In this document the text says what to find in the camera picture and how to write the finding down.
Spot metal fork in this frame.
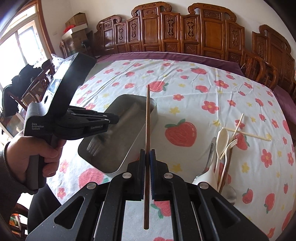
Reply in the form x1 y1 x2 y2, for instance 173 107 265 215
86 103 140 156

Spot metal butter knife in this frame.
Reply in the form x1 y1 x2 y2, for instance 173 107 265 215
196 137 216 178

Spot dark brown wooden chopstick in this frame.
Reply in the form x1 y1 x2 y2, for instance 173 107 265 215
144 85 151 230

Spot cream plastic fork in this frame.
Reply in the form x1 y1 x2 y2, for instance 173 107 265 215
217 139 238 193

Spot cream plastic spoon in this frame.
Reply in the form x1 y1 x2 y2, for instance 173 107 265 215
215 128 229 174

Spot light bamboo chopstick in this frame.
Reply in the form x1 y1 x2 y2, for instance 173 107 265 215
230 113 244 142
224 127 271 142

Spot smiley face metal spoon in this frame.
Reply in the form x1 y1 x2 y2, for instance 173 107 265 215
222 184 237 205

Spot large cream rice spoon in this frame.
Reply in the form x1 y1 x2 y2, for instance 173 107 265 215
192 161 219 191

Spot person's left hand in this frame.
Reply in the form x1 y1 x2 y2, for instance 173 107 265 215
5 132 66 183

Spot dark wooden dining chair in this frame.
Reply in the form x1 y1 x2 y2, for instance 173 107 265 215
2 59 55 117

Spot rectangular metal tray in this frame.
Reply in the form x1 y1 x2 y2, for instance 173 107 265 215
78 94 147 178

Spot stacked cardboard boxes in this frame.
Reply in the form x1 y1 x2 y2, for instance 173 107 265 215
60 13 88 58

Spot floral strawberry tablecloth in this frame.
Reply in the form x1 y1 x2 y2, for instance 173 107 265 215
45 58 296 241

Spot carved wooden armchair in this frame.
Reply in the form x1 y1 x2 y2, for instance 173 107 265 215
252 25 295 101

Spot long carved wooden sofa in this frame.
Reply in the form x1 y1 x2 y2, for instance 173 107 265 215
92 1 280 90

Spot window with wooden frame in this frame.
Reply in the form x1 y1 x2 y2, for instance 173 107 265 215
1 1 55 89

